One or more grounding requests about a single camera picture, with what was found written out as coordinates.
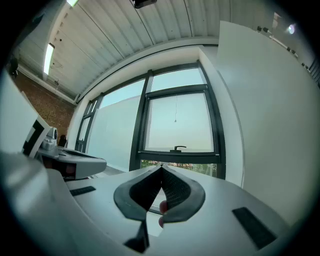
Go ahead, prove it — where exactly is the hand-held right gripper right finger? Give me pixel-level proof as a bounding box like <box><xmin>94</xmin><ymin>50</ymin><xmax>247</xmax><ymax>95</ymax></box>
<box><xmin>160</xmin><ymin>164</ymin><xmax>206</xmax><ymax>224</ymax></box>

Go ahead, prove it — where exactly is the black ceiling device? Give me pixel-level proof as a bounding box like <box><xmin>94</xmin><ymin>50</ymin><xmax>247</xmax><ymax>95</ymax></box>
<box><xmin>131</xmin><ymin>0</ymin><xmax>158</xmax><ymax>10</ymax></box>

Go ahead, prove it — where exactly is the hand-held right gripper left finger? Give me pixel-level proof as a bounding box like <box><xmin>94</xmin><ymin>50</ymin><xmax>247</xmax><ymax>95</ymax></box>
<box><xmin>113</xmin><ymin>164</ymin><xmax>164</xmax><ymax>253</ymax></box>

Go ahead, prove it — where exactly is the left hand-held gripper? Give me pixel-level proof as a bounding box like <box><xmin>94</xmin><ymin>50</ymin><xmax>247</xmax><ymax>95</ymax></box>
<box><xmin>21</xmin><ymin>116</ymin><xmax>108</xmax><ymax>181</ymax></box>

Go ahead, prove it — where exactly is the person's right hand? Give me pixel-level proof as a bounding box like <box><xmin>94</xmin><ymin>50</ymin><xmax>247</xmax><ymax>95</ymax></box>
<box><xmin>158</xmin><ymin>199</ymin><xmax>169</xmax><ymax>229</ymax></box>

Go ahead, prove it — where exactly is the white rail with black clamps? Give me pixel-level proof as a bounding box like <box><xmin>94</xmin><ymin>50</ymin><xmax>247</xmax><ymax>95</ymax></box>
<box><xmin>256</xmin><ymin>24</ymin><xmax>312</xmax><ymax>74</ymax></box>

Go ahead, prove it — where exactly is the pale partition panel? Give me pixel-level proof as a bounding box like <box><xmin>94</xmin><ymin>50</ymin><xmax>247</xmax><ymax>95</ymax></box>
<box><xmin>215</xmin><ymin>20</ymin><xmax>319</xmax><ymax>226</ymax></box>

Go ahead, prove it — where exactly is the black office chair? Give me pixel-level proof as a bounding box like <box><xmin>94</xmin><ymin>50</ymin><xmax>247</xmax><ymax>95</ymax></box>
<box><xmin>58</xmin><ymin>134</ymin><xmax>69</xmax><ymax>149</ymax></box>

